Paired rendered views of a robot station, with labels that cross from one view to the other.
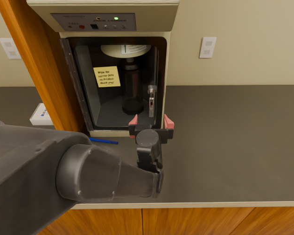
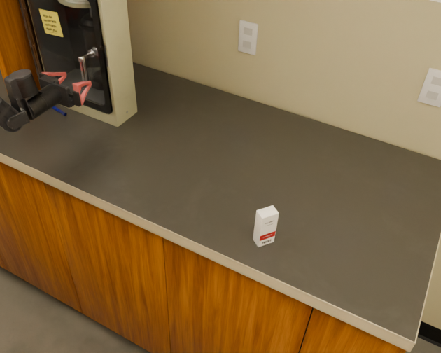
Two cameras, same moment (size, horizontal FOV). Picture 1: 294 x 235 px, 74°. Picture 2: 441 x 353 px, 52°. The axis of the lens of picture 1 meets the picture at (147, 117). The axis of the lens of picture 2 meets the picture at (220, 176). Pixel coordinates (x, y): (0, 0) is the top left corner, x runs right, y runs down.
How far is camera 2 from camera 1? 105 cm
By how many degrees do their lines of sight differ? 20
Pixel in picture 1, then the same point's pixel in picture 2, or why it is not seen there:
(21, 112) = not seen: hidden behind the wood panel
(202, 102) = (213, 115)
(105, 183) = not seen: outside the picture
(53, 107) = not seen: outside the picture
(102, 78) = (47, 23)
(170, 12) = not seen: outside the picture
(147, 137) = (20, 73)
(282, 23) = (352, 26)
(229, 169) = (149, 183)
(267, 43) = (336, 54)
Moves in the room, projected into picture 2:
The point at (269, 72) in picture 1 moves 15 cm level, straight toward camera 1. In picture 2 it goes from (349, 109) to (313, 118)
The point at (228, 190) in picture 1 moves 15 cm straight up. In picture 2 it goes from (124, 195) to (117, 154)
